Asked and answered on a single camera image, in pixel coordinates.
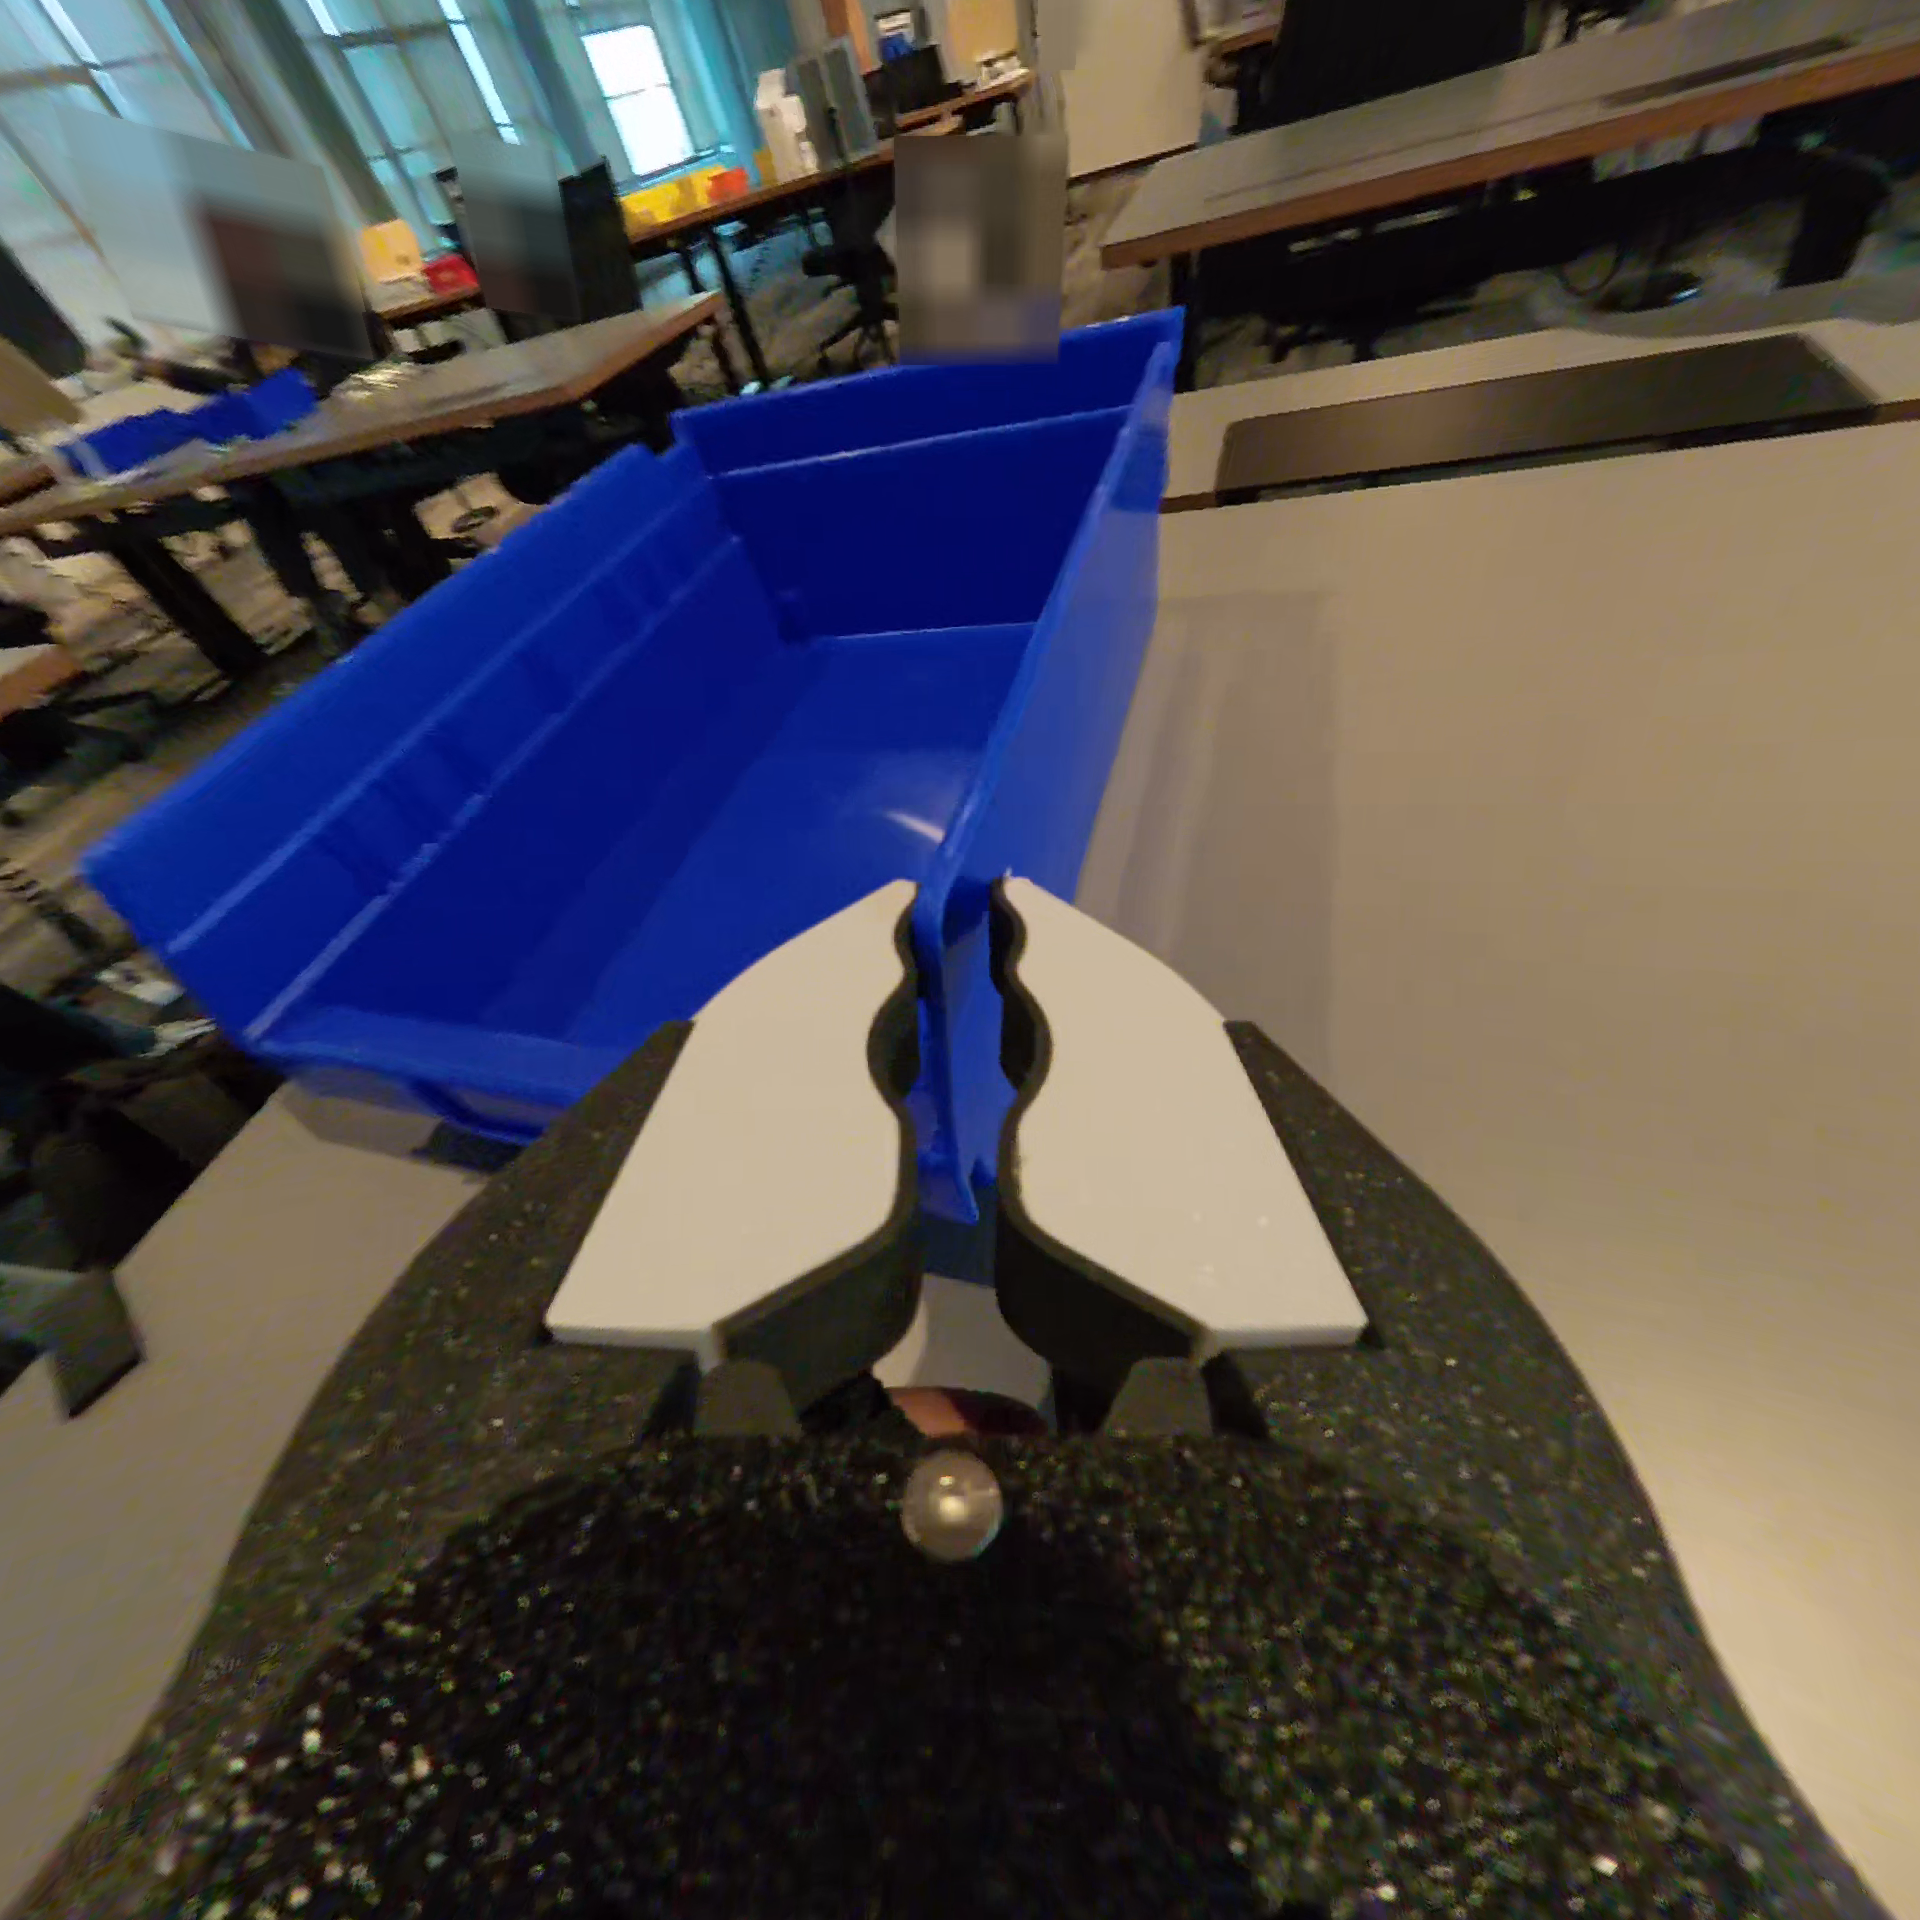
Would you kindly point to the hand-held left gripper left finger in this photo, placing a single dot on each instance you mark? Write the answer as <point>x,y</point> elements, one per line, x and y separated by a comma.
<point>750,1170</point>

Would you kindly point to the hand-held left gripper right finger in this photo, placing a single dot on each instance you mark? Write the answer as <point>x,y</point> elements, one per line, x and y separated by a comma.
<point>1171,1170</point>

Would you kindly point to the blue plastic bin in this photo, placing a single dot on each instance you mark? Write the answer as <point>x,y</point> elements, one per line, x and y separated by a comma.
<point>194,428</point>
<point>675,750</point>

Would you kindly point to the wooden office desk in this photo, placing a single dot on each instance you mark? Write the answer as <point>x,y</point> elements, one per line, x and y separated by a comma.
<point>1500,134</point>
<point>524,368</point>

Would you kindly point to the yellow storage bins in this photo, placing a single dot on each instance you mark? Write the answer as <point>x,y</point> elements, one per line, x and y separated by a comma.
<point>675,194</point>

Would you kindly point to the white boxes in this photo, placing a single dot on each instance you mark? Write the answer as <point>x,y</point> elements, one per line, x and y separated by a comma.
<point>819,105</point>

